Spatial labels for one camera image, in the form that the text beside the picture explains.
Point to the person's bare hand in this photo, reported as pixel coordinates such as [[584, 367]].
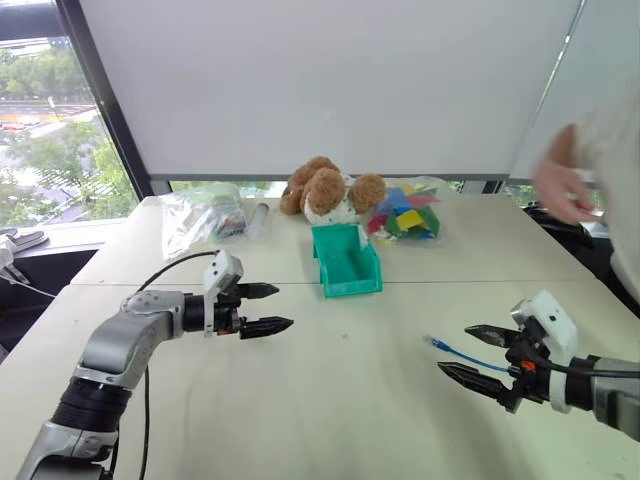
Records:
[[560, 185]]

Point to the white roller blind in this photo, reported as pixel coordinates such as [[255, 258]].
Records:
[[325, 85]]

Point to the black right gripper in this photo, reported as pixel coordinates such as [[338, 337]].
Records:
[[527, 385]]

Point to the green plastic bin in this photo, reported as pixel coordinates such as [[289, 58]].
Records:
[[350, 270]]

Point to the bag of colourful pieces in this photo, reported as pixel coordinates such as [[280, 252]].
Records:
[[405, 215]]

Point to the black window frame post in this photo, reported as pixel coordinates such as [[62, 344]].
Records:
[[100, 95]]

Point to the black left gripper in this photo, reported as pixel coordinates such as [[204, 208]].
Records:
[[227, 320]]

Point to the brown teddy bear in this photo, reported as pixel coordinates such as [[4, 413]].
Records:
[[325, 192]]

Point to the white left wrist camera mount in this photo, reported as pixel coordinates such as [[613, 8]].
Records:
[[223, 267]]

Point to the clear plastic bag with items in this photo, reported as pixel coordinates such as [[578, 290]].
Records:
[[210, 215]]

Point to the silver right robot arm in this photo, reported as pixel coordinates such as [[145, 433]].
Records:
[[615, 395]]

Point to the grey plastic tube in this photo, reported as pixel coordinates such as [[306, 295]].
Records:
[[257, 220]]

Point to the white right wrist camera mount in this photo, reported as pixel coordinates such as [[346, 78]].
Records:
[[555, 320]]

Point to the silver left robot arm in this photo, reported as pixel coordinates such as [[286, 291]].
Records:
[[125, 340]]

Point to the white and black items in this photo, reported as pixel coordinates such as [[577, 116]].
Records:
[[22, 240]]

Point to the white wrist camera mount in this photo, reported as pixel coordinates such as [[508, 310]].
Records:
[[555, 320], [223, 267]]

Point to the black side desk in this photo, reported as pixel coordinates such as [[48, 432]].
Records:
[[40, 280]]

